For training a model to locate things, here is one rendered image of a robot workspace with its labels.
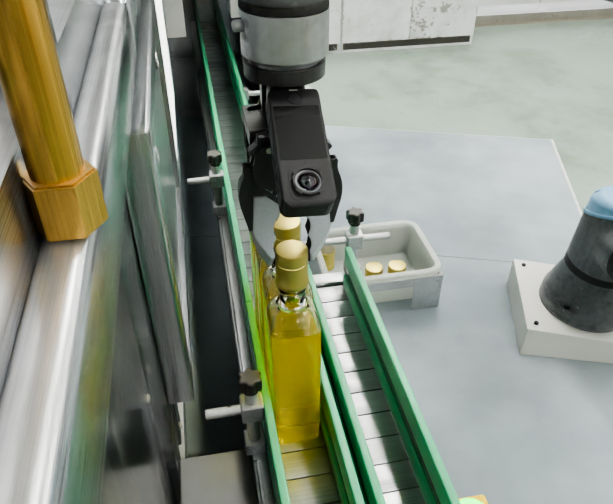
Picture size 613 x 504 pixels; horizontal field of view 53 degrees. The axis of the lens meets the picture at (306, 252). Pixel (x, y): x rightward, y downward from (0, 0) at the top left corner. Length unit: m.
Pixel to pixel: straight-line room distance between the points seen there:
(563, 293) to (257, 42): 0.77
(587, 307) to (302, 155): 0.73
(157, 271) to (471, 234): 0.94
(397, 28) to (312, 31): 4.33
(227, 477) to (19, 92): 0.62
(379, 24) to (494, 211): 3.39
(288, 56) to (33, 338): 0.35
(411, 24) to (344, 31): 0.51
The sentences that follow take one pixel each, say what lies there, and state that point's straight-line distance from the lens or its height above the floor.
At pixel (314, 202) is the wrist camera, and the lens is 0.49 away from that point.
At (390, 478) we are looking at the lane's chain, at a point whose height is 0.88.
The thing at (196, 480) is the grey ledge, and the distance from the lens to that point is 0.79.
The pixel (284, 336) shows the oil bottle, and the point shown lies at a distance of 0.67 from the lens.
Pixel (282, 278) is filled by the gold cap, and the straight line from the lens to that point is 0.63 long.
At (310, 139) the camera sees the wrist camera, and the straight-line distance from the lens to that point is 0.52.
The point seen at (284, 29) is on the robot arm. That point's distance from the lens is 0.51.
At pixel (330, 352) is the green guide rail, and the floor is 0.96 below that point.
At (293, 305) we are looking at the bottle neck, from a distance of 0.66.
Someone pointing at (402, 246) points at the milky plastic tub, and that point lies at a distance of 1.29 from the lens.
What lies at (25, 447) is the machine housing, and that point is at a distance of 0.19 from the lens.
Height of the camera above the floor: 1.54
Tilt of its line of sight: 37 degrees down
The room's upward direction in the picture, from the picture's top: straight up
